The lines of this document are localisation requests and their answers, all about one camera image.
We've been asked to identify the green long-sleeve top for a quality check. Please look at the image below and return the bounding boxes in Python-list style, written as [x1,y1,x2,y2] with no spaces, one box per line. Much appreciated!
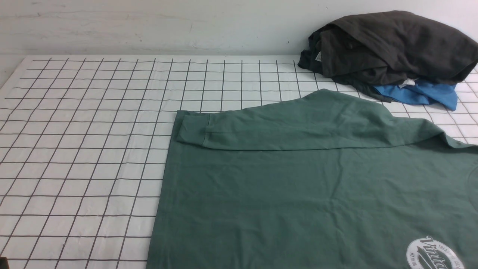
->
[146,90,478,269]

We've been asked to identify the dark grey garment pile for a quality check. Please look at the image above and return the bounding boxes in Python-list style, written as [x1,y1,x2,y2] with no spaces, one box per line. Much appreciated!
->
[298,10,478,102]

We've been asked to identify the white grid tablecloth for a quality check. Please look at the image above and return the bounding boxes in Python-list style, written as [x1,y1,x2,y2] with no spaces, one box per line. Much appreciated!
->
[1,56,477,269]

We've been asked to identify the blue garment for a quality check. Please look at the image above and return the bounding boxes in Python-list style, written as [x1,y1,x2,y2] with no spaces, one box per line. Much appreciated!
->
[374,79,458,111]

